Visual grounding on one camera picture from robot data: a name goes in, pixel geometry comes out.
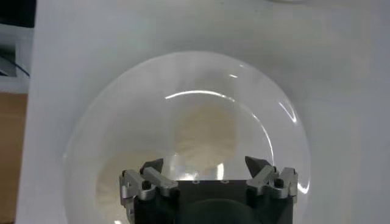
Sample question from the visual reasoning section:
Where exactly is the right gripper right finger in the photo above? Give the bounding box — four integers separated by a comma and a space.
244, 155, 299, 200

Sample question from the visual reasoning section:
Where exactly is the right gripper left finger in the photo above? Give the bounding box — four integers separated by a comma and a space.
118, 157, 180, 215

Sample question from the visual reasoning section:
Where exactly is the white steamed baozi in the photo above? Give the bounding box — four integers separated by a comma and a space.
96, 152, 171, 224

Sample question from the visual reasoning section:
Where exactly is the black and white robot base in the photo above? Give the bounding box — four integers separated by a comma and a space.
0, 0, 37, 94

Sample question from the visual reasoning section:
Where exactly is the white round plate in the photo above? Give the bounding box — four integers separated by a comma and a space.
62, 50, 311, 224

